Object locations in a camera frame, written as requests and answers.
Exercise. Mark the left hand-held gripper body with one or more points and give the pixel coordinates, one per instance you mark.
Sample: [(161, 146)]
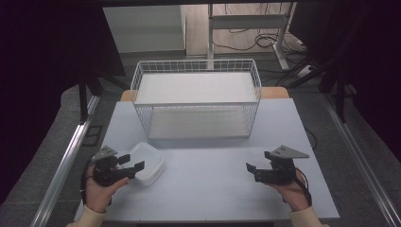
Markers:
[(105, 171)]

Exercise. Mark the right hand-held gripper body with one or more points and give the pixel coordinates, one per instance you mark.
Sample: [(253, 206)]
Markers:
[(279, 167)]

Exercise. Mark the white plastic lidded container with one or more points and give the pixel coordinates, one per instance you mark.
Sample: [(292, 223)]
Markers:
[(151, 162)]

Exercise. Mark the person's left hand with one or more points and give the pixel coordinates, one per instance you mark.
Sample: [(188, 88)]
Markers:
[(99, 195)]

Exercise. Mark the person's right hand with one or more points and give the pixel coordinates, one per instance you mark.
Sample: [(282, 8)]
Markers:
[(291, 192)]

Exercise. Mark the dark floor socket plate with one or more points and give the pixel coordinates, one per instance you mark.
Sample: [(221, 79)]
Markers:
[(92, 135)]

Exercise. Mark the black metal stand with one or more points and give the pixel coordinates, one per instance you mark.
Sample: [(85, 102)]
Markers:
[(83, 101)]

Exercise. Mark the white power strip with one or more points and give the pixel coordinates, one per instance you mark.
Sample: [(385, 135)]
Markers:
[(305, 71)]

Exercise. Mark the white cabinet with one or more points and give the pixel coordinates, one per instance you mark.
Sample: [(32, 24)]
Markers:
[(145, 28)]

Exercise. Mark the aluminium rail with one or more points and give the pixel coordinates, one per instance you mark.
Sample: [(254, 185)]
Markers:
[(362, 157), (63, 164)]

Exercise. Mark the white desk frame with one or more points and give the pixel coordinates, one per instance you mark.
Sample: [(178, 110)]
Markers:
[(249, 21)]

